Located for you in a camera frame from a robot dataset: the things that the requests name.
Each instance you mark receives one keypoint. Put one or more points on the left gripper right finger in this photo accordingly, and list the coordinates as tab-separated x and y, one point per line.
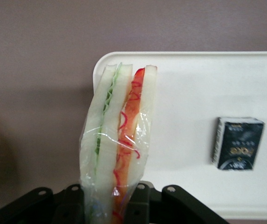
170	207

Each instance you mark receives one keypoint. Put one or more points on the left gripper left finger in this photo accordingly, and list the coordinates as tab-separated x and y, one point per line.
42	205

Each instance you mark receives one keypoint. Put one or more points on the triangle sandwich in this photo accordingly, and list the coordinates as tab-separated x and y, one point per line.
107	140

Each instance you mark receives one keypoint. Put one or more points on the beige plastic tray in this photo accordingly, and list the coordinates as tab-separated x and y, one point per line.
193	93

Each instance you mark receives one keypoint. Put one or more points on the small black box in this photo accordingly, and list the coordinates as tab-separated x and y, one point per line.
238	144

